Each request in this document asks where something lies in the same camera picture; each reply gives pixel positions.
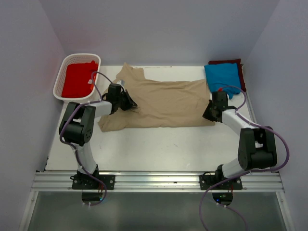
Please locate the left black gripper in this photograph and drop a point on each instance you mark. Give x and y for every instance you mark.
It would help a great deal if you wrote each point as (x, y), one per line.
(127, 106)

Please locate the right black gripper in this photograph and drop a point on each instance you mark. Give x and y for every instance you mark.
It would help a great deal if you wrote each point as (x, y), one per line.
(206, 115)

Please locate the beige polo shirt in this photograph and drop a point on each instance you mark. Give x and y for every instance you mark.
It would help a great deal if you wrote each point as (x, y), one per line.
(170, 104)

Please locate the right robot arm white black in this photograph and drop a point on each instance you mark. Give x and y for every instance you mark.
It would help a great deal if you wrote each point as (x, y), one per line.
(256, 149)

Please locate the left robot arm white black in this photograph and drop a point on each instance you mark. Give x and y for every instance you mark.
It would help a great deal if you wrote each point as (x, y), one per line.
(76, 130)

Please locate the folded blue t shirt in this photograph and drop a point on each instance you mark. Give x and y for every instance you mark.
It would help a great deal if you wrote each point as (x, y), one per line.
(221, 75)

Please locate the red t shirt in basket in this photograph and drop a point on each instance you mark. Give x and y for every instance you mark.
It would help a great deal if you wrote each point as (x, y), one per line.
(78, 82)

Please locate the folded dark red t shirt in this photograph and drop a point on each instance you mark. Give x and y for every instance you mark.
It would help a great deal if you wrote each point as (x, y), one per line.
(239, 66)

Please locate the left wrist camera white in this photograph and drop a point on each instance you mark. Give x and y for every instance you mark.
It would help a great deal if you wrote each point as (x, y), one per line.
(121, 82)

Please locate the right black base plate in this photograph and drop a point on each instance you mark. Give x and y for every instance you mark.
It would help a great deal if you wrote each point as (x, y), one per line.
(208, 179)

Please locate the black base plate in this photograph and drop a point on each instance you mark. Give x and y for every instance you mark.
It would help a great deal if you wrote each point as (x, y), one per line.
(85, 182)
(208, 179)

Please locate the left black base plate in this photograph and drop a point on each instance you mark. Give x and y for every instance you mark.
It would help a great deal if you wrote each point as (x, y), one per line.
(85, 182)

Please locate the aluminium mounting rail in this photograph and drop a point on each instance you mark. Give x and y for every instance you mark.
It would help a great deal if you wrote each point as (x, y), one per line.
(156, 181)

